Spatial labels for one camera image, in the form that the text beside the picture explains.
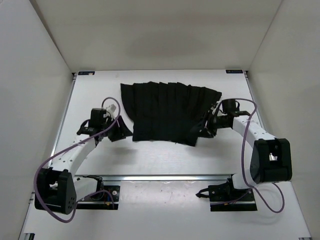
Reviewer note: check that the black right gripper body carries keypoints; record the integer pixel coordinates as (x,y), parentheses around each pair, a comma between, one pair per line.
(214,123)

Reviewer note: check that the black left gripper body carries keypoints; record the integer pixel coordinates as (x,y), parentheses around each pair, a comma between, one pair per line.
(113,131)

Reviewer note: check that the black pleated skirt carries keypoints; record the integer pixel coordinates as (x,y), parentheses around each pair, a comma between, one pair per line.
(166,111)

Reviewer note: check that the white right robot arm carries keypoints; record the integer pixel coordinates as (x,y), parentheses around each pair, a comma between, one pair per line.
(264,157)

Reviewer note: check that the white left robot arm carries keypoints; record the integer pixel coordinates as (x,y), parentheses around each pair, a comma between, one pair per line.
(59,189)

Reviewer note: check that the right corner label sticker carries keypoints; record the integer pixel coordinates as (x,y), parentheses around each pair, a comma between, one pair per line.
(234,71)

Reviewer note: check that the corner label sticker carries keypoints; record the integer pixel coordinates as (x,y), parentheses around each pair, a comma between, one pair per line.
(234,71)
(86,73)

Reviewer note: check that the left corner label sticker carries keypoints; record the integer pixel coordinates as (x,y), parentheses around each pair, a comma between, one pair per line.
(86,73)

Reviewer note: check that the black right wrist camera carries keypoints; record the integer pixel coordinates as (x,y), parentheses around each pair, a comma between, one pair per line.
(230,105)

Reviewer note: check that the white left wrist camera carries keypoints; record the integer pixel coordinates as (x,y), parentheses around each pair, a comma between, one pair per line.
(111,110)

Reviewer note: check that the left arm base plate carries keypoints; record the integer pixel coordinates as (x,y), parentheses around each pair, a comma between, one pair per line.
(96,194)

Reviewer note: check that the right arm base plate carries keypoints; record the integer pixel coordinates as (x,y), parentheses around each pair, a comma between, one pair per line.
(225,198)

